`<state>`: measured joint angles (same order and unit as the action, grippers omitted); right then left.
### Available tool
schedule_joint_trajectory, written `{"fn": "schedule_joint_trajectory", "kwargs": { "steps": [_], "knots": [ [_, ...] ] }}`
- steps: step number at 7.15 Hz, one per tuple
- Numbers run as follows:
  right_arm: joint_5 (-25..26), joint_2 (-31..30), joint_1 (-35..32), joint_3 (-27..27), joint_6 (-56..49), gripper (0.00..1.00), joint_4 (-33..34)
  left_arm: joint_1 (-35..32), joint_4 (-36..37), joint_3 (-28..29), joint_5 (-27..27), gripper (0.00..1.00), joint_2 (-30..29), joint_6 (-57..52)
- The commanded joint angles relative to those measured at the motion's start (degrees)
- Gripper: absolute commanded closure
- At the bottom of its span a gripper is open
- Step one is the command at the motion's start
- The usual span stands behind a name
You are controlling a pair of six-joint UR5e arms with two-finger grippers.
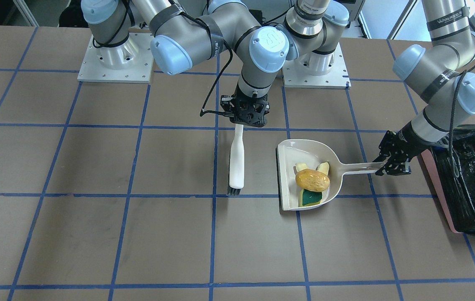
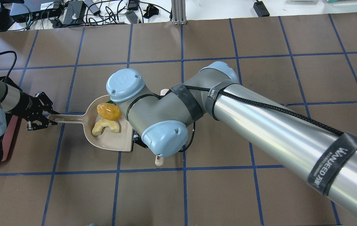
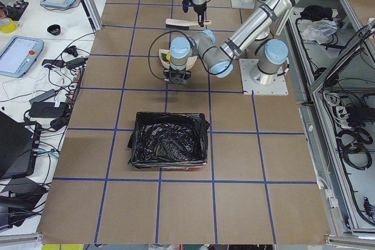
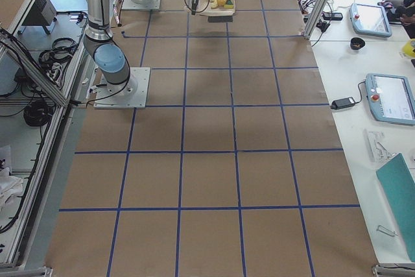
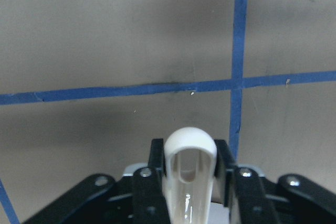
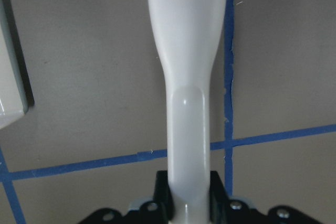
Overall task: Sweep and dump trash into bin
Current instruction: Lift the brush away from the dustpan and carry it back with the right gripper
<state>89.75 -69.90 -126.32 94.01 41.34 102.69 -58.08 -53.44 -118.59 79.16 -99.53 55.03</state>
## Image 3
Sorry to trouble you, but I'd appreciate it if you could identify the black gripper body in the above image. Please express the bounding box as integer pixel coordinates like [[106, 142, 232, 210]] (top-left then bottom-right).
[[182, 0, 206, 27], [163, 69, 191, 85]]

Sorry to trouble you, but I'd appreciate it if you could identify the beige dustpan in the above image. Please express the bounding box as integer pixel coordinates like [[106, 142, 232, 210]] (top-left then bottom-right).
[[159, 49, 197, 70]]

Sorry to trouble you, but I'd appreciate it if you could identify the beige hand brush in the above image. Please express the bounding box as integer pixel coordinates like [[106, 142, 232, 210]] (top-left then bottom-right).
[[165, 18, 212, 30]]

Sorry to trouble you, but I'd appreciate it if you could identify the bin with black liner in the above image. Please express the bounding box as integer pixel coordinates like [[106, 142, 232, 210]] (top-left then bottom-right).
[[128, 112, 209, 170]]

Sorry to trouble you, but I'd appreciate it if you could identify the black cloth bundle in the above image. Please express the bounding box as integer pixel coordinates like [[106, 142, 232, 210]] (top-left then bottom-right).
[[300, 5, 333, 21]]

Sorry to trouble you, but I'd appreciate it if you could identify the small black bowl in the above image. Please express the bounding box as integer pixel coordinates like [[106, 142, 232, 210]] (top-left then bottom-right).
[[47, 24, 62, 36]]

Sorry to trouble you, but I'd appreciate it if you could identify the crumpled white cloth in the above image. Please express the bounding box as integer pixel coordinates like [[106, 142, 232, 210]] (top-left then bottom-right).
[[301, 20, 338, 44]]

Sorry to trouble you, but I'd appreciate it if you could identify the black power adapter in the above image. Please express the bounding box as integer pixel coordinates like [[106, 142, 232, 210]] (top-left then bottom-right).
[[29, 101, 69, 118]]

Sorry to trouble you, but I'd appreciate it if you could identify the lower blue teach pendant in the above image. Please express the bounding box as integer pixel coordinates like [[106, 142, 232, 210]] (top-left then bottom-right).
[[1, 36, 44, 78]]

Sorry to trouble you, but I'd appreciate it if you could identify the black laptop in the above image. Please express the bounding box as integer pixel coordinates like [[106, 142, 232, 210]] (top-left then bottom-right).
[[1, 112, 41, 180]]

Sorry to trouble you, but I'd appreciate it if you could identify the yellow tape roll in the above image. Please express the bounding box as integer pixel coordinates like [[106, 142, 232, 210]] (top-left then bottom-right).
[[0, 18, 17, 34]]

